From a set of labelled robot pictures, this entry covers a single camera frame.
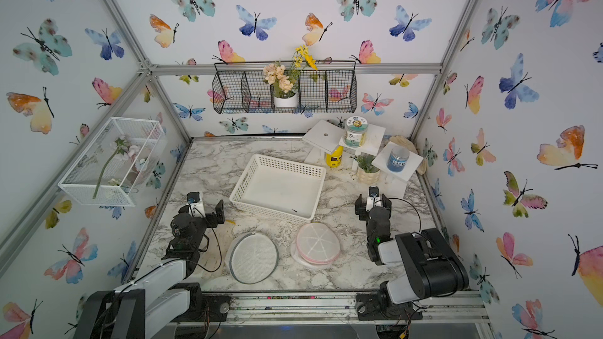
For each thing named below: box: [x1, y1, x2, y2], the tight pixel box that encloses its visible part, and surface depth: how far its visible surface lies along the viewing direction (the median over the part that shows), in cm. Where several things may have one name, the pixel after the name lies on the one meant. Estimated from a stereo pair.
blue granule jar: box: [386, 145, 411, 173], surface depth 86 cm
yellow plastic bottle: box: [325, 145, 344, 168], surface depth 106 cm
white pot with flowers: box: [263, 44, 318, 109], surface depth 85 cm
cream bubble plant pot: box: [356, 166, 381, 186], surface depth 101 cm
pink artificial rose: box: [92, 136, 141, 200], surface depth 76 cm
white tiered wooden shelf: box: [302, 119, 424, 199], surface depth 98 cm
